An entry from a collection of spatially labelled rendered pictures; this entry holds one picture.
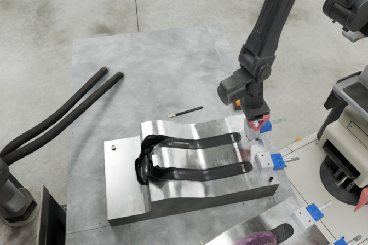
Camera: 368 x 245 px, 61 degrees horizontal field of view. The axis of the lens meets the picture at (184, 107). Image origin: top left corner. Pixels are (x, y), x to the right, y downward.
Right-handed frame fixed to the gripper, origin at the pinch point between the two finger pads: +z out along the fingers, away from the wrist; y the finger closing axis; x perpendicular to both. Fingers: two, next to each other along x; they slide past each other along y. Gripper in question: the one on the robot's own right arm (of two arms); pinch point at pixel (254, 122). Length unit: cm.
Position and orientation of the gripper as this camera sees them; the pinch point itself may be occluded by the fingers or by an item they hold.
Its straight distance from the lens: 99.9
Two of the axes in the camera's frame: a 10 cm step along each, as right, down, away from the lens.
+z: 1.8, 7.1, 6.8
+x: 9.7, -2.6, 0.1
